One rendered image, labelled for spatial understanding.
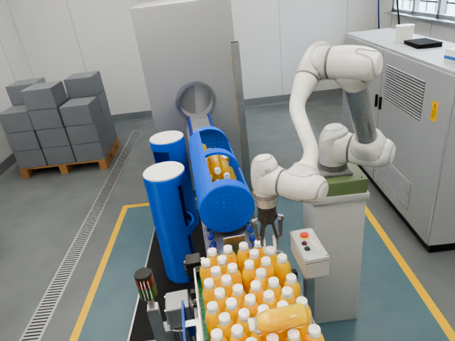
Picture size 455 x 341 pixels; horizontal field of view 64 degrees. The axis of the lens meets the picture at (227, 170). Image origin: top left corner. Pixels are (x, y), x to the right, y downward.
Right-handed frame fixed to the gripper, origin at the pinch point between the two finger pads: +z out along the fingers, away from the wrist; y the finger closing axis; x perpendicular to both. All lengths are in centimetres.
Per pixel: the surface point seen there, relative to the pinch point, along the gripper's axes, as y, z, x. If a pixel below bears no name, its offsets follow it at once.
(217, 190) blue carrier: 16.8, -10.6, -34.2
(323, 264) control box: -18.9, 4.6, 12.6
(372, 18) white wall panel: -313, -18, -508
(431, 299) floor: -121, 111, -44
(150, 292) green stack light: 47, -9, 24
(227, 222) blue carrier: 13.6, 9.0, -34.2
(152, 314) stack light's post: 49, 2, 23
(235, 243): 12.8, 9.5, -16.7
